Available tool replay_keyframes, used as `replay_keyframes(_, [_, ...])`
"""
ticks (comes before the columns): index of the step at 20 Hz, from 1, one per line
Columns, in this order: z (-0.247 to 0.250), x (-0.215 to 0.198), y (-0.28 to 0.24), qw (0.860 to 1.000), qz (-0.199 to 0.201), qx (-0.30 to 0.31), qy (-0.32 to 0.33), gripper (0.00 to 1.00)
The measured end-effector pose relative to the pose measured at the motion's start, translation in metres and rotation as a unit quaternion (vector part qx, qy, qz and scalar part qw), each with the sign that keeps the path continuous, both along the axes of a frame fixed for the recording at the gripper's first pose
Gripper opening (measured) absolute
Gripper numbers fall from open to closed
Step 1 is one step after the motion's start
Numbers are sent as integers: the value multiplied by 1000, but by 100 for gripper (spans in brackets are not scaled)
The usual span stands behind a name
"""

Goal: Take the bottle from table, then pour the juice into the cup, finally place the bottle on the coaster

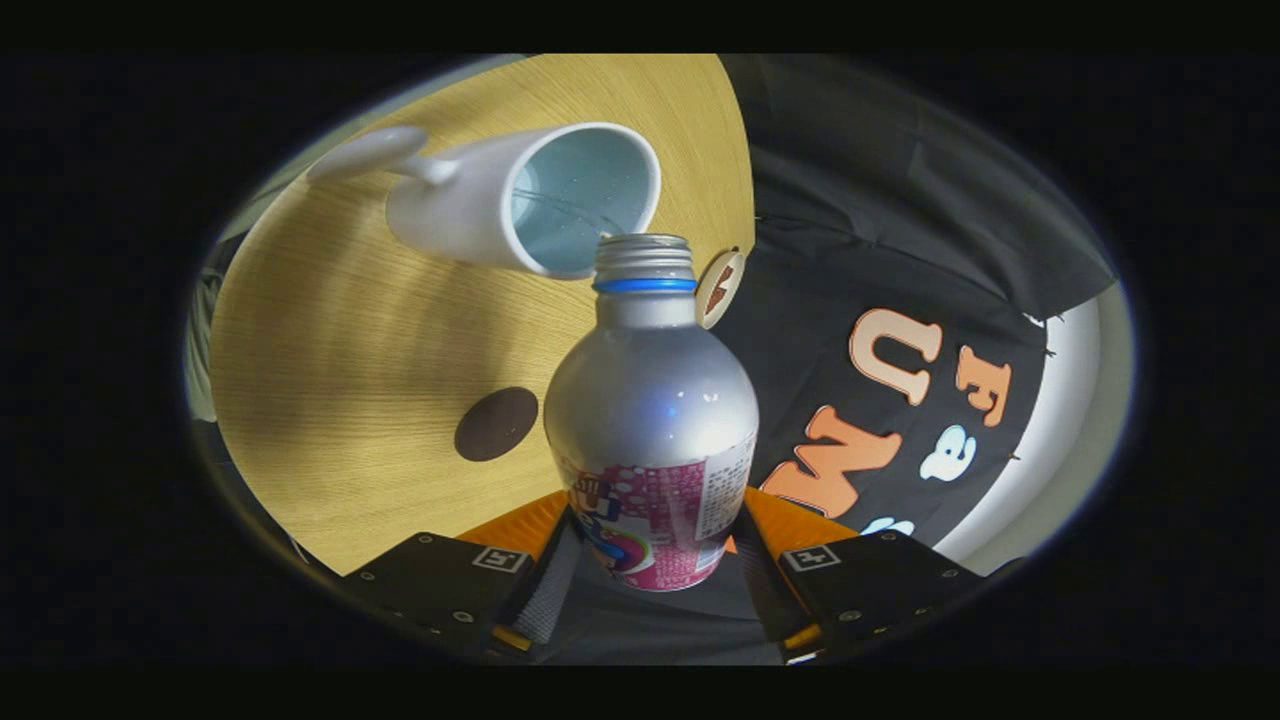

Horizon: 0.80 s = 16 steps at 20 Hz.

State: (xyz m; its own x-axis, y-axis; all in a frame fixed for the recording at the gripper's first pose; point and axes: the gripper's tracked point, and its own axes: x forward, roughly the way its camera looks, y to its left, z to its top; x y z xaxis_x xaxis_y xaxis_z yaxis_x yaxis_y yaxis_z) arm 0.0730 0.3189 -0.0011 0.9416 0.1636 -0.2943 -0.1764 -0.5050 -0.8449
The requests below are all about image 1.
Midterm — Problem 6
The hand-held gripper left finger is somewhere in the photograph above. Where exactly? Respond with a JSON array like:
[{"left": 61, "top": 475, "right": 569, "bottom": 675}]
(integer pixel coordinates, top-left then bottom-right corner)
[{"left": 340, "top": 490, "right": 583, "bottom": 661}]

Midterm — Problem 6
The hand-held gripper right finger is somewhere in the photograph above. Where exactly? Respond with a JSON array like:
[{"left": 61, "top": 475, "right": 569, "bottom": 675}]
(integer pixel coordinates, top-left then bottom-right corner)
[{"left": 730, "top": 485, "right": 986, "bottom": 663}]

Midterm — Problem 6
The dark brown round coaster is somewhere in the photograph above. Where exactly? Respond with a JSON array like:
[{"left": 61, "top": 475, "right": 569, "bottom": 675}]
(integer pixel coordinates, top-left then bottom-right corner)
[{"left": 454, "top": 387, "right": 540, "bottom": 463}]

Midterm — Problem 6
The silver juice bottle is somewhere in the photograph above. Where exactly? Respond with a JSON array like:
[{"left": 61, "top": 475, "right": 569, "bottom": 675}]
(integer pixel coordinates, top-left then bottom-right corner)
[{"left": 543, "top": 233, "right": 760, "bottom": 593}]

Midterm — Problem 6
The white cup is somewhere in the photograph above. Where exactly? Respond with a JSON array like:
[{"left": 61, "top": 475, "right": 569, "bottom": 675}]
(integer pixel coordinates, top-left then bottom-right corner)
[{"left": 305, "top": 122, "right": 663, "bottom": 281}]

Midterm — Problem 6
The white plate with red food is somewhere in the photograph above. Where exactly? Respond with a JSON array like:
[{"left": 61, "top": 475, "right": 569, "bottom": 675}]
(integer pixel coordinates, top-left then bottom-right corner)
[{"left": 695, "top": 248, "right": 746, "bottom": 331}]

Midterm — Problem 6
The wooden table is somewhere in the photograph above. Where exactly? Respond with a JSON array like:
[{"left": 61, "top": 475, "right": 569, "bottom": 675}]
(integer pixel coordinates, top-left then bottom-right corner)
[{"left": 205, "top": 55, "right": 756, "bottom": 576}]

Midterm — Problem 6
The black backdrop cloth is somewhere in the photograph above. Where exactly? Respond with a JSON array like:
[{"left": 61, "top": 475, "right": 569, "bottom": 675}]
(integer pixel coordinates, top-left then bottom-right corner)
[{"left": 530, "top": 55, "right": 1119, "bottom": 666}]

